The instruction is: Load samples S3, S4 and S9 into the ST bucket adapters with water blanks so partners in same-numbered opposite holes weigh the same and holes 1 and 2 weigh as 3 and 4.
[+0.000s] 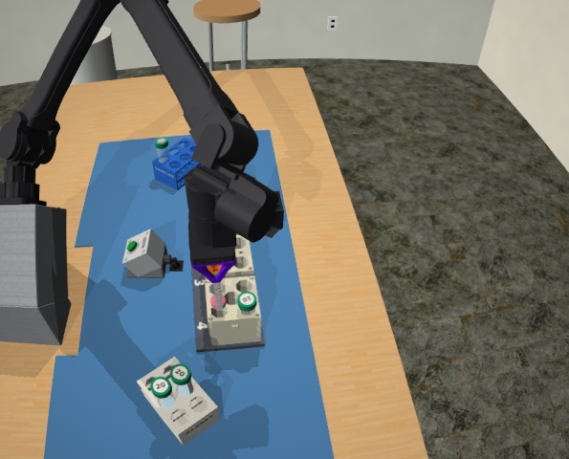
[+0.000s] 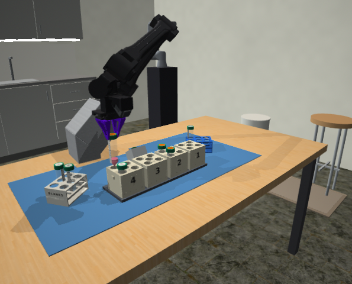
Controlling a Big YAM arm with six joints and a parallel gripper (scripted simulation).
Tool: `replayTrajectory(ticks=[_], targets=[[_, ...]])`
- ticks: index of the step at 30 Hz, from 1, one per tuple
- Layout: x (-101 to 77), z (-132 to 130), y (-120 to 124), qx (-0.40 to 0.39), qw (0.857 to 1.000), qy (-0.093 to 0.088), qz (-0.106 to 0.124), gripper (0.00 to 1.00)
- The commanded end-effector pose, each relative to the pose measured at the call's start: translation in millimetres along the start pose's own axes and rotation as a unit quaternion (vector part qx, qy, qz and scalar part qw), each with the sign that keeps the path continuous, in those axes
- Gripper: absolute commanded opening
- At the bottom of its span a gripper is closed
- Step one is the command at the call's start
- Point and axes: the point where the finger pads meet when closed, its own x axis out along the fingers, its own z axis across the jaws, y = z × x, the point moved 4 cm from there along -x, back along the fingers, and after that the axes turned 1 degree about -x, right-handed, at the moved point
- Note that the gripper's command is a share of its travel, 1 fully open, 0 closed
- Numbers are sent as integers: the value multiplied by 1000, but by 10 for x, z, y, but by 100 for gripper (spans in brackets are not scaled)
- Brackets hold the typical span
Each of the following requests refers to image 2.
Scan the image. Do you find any blue bench mat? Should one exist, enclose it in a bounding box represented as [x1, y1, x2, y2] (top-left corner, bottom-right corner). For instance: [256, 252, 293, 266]
[8, 140, 261, 257]

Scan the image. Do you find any white tube rack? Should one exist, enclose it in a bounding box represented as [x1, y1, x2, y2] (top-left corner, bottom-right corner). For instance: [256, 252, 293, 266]
[44, 173, 89, 207]

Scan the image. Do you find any beige block with round holes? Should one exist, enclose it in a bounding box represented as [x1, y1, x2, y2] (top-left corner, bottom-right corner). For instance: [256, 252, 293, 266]
[106, 160, 145, 199]

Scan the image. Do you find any beige bucket adapter with round holes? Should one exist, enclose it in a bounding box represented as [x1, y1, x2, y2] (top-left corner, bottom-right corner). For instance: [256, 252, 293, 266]
[154, 147, 188, 178]
[174, 140, 206, 170]
[131, 153, 167, 188]

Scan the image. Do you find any blue tube rack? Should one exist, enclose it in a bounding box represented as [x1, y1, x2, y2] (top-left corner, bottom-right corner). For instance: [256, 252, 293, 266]
[186, 136, 212, 153]

